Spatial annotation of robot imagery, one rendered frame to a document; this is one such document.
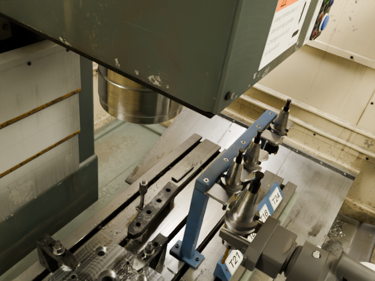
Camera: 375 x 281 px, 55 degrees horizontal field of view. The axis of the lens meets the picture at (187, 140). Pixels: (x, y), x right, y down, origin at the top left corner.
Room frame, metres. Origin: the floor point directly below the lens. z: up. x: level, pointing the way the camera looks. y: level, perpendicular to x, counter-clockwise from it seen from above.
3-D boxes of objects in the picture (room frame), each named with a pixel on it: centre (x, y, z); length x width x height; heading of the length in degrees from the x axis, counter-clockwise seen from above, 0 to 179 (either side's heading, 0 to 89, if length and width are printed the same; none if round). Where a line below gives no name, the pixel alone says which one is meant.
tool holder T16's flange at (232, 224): (0.46, -0.12, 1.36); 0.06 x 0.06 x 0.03
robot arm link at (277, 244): (0.41, -0.21, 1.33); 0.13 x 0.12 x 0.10; 153
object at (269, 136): (0.95, -0.26, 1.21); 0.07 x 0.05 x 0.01; 63
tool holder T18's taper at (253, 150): (0.80, -0.19, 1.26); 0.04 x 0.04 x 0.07
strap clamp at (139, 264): (0.60, 0.05, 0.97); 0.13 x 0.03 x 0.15; 153
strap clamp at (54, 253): (0.55, 0.29, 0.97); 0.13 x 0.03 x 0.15; 63
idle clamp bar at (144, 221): (0.80, 0.07, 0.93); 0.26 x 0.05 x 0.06; 158
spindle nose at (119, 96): (0.57, 0.10, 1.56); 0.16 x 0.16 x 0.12
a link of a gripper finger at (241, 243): (0.43, -0.12, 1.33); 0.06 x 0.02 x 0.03; 63
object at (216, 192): (0.66, -0.11, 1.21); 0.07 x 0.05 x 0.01; 63
